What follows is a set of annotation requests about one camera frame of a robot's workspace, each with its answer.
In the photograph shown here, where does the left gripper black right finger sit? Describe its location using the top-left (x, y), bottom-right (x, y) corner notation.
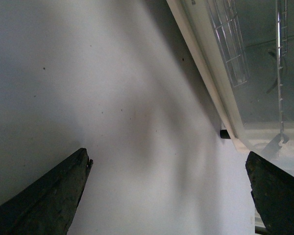
top-left (245, 151), bottom-right (294, 235)

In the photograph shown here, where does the wire oven rack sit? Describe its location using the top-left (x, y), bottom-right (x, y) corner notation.
top-left (265, 0), bottom-right (289, 154)

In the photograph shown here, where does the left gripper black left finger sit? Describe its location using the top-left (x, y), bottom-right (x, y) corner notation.
top-left (0, 148), bottom-right (93, 235)

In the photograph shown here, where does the cream Toshiba toaster oven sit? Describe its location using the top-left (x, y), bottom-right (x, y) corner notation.
top-left (168, 0), bottom-right (294, 159)

